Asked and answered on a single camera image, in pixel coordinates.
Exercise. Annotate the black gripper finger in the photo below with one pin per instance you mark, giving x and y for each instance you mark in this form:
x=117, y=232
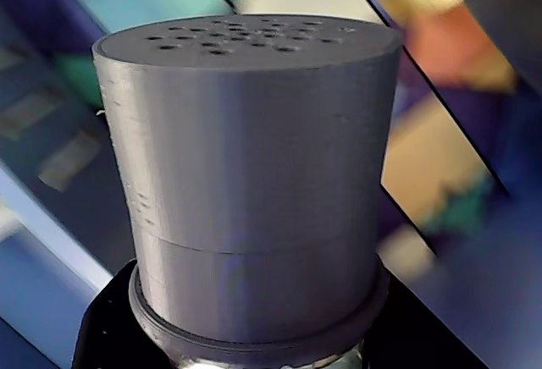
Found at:
x=415, y=326
x=106, y=322

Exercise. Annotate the gray salt shaker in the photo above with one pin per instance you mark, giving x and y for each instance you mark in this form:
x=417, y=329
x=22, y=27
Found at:
x=250, y=166

